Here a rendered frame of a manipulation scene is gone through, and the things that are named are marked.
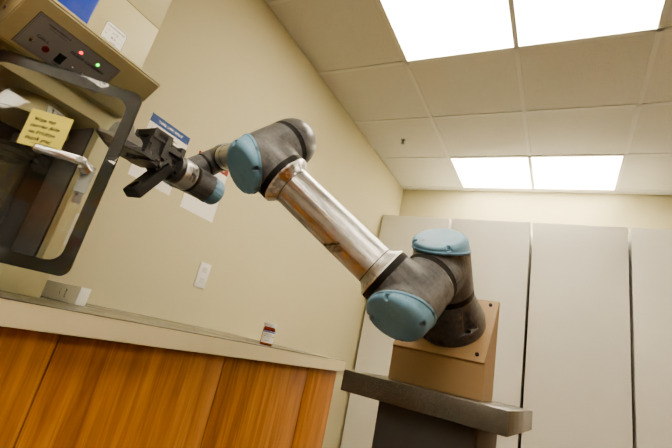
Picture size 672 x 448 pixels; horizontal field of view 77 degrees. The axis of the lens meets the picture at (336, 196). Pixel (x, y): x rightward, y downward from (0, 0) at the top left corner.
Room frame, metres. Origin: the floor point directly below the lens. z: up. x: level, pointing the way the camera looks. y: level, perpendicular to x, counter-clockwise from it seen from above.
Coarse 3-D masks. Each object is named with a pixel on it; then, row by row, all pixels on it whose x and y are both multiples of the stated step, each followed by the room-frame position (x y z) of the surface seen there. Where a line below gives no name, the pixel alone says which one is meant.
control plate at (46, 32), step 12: (36, 24) 0.75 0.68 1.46; (48, 24) 0.75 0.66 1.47; (24, 36) 0.76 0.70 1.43; (36, 36) 0.77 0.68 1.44; (48, 36) 0.77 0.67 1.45; (60, 36) 0.78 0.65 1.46; (72, 36) 0.79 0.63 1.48; (36, 48) 0.79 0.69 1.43; (60, 48) 0.80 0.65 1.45; (72, 48) 0.81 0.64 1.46; (84, 48) 0.82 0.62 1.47; (48, 60) 0.82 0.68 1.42; (72, 60) 0.83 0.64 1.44; (84, 60) 0.84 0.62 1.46; (96, 60) 0.85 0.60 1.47; (84, 72) 0.87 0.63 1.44; (96, 72) 0.88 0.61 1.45; (108, 72) 0.89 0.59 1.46
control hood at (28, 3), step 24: (24, 0) 0.71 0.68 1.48; (48, 0) 0.72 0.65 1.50; (0, 24) 0.73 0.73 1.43; (24, 24) 0.74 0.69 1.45; (72, 24) 0.77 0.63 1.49; (24, 48) 0.78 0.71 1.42; (96, 48) 0.83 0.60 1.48; (120, 72) 0.90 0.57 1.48; (144, 72) 0.92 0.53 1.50; (144, 96) 0.97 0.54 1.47
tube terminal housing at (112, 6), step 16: (0, 0) 0.76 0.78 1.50; (112, 0) 0.90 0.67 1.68; (96, 16) 0.89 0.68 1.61; (112, 16) 0.92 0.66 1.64; (128, 16) 0.95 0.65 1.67; (128, 32) 0.96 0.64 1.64; (144, 32) 0.99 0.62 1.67; (128, 48) 0.98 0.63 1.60; (144, 48) 1.01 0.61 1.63; (0, 272) 0.94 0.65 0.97; (16, 272) 0.96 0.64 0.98; (32, 272) 0.99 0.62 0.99; (0, 288) 0.95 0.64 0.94; (16, 288) 0.98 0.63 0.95; (32, 288) 1.00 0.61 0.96
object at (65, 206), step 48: (0, 48) 0.75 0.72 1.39; (0, 96) 0.76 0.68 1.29; (48, 96) 0.78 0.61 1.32; (96, 96) 0.80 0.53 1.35; (0, 144) 0.77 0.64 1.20; (96, 144) 0.81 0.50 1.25; (0, 192) 0.78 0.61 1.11; (48, 192) 0.80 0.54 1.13; (96, 192) 0.81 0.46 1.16; (0, 240) 0.79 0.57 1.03; (48, 240) 0.81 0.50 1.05
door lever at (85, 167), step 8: (40, 144) 0.74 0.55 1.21; (40, 152) 0.75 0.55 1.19; (48, 152) 0.75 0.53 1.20; (56, 152) 0.75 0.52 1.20; (64, 152) 0.75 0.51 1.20; (64, 160) 0.76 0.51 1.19; (72, 160) 0.76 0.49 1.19; (80, 160) 0.76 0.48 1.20; (80, 168) 0.80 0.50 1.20; (88, 168) 0.80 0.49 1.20
